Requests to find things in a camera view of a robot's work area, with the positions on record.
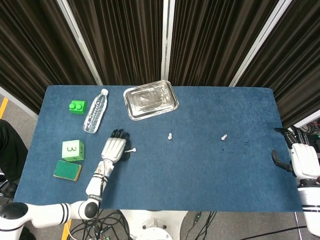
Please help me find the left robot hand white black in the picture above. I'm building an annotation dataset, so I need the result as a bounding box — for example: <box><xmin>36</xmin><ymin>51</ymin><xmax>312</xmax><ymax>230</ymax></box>
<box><xmin>100</xmin><ymin>128</ymin><xmax>133</xmax><ymax>163</ymax></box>

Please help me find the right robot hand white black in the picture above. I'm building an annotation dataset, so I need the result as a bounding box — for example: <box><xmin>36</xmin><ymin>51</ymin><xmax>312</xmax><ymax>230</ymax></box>
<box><xmin>271</xmin><ymin>125</ymin><xmax>320</xmax><ymax>181</ymax></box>

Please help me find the clear plastic water bottle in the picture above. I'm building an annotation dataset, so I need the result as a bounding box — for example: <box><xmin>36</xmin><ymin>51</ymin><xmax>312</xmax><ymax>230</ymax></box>
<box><xmin>82</xmin><ymin>88</ymin><xmax>109</xmax><ymax>135</ymax></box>

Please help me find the white green number cube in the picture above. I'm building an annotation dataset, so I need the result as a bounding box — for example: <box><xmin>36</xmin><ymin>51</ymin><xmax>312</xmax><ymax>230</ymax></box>
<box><xmin>61</xmin><ymin>139</ymin><xmax>86</xmax><ymax>163</ymax></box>

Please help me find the green yellow sponge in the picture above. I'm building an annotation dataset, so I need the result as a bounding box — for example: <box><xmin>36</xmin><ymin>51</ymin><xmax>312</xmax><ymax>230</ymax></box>
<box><xmin>53</xmin><ymin>159</ymin><xmax>83</xmax><ymax>182</ymax></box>

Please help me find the green toy building block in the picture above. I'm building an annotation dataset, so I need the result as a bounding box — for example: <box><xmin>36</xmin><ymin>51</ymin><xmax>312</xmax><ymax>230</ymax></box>
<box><xmin>68</xmin><ymin>99</ymin><xmax>88</xmax><ymax>115</ymax></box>

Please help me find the rectangular stainless steel tray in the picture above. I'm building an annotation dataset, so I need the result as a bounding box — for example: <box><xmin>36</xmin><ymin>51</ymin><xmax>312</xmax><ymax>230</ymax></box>
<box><xmin>122</xmin><ymin>79</ymin><xmax>180</xmax><ymax>121</ymax></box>

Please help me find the blue table cloth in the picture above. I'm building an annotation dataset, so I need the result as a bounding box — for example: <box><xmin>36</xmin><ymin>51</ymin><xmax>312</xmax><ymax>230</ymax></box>
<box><xmin>12</xmin><ymin>84</ymin><xmax>303</xmax><ymax>213</ymax></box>

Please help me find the yellow floor tape strip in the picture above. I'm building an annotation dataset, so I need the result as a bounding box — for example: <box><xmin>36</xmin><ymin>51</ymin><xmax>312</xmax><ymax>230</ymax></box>
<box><xmin>0</xmin><ymin>97</ymin><xmax>10</xmax><ymax>120</ymax></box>
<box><xmin>61</xmin><ymin>218</ymin><xmax>73</xmax><ymax>240</ymax></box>

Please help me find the dark pleated curtain panel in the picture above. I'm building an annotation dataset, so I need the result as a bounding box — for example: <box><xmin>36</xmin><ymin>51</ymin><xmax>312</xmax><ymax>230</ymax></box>
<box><xmin>236</xmin><ymin>0</ymin><xmax>320</xmax><ymax>130</ymax></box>
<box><xmin>0</xmin><ymin>0</ymin><xmax>98</xmax><ymax>115</ymax></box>
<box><xmin>67</xmin><ymin>0</ymin><xmax>166</xmax><ymax>86</ymax></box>
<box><xmin>168</xmin><ymin>0</ymin><xmax>280</xmax><ymax>87</ymax></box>

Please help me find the black cable tangle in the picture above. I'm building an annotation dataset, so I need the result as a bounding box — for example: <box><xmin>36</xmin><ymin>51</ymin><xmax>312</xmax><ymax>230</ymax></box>
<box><xmin>299</xmin><ymin>121</ymin><xmax>320</xmax><ymax>137</ymax></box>

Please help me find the white partition rail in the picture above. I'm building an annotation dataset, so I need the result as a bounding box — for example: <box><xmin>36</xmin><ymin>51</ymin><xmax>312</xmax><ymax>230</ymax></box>
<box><xmin>287</xmin><ymin>115</ymin><xmax>320</xmax><ymax>131</ymax></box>

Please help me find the black floor cable bundle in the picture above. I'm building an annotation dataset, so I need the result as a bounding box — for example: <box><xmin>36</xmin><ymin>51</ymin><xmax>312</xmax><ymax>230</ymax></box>
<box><xmin>67</xmin><ymin>208</ymin><xmax>132</xmax><ymax>240</ymax></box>
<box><xmin>183</xmin><ymin>211</ymin><xmax>218</xmax><ymax>240</ymax></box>

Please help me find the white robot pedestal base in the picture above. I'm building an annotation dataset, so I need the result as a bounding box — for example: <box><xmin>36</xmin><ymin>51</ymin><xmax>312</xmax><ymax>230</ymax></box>
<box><xmin>119</xmin><ymin>209</ymin><xmax>189</xmax><ymax>240</ymax></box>

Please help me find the white partition post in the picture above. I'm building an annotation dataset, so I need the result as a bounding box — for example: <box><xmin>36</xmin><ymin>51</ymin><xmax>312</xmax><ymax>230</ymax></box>
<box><xmin>160</xmin><ymin>0</ymin><xmax>175</xmax><ymax>81</ymax></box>
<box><xmin>228</xmin><ymin>0</ymin><xmax>293</xmax><ymax>88</ymax></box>
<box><xmin>56</xmin><ymin>0</ymin><xmax>104</xmax><ymax>86</ymax></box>

